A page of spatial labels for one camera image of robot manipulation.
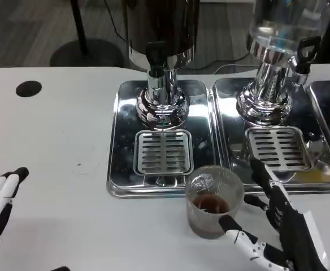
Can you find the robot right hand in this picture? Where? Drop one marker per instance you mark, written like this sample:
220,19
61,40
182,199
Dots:
295,234

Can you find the black floor stand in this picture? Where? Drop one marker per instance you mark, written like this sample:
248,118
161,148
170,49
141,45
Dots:
97,55

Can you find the clear ribbed glass cup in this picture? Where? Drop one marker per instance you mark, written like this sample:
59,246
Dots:
210,197

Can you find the slotted steel drain grid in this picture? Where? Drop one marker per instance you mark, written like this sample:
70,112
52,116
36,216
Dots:
279,148
163,151

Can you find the steel drip tray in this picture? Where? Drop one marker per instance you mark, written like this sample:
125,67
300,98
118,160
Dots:
232,158
119,169
321,97

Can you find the black round table grommet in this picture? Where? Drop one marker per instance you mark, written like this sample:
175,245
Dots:
28,88

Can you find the clear drink dispenser with tap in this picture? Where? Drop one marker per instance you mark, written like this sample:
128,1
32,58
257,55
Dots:
269,77

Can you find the dark drink dispenser with tap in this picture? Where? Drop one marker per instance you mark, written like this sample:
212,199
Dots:
162,25

